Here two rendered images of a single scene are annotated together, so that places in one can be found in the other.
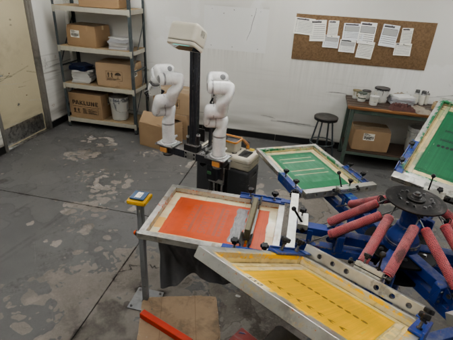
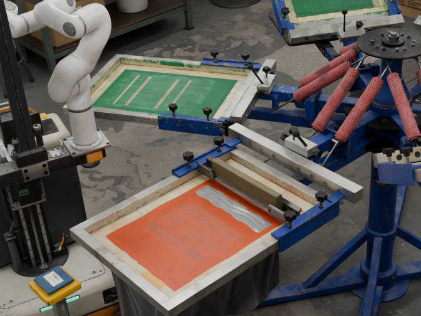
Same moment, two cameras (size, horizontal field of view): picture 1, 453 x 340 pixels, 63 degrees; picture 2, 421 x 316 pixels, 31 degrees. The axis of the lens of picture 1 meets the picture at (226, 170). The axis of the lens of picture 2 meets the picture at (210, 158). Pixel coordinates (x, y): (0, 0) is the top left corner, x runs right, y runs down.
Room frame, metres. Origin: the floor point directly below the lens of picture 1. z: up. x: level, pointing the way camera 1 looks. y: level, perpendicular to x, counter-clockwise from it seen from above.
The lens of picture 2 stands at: (0.38, 1.69, 2.67)
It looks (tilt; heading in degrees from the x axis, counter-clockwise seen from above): 33 degrees down; 311
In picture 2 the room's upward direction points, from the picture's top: 5 degrees counter-clockwise
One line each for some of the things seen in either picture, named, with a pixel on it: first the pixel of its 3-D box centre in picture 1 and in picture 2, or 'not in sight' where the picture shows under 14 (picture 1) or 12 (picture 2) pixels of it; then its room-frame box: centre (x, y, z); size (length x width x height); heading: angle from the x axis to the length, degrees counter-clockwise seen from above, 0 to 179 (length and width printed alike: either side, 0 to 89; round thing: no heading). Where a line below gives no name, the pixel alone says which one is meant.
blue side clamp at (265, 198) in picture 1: (261, 201); (205, 163); (2.09, -0.25, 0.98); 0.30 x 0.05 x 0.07; 79
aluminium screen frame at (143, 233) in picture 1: (217, 218); (204, 219); (1.86, 0.04, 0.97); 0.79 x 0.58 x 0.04; 79
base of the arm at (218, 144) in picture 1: (220, 145); (81, 122); (2.43, 0.06, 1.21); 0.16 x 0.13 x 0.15; 154
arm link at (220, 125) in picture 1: (218, 125); (74, 89); (2.42, 0.07, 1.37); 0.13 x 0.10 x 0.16; 97
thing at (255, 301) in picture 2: (198, 268); (234, 303); (1.67, 0.13, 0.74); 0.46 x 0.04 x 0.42; 79
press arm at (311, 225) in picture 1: (311, 229); (311, 148); (1.76, -0.51, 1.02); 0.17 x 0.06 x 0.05; 79
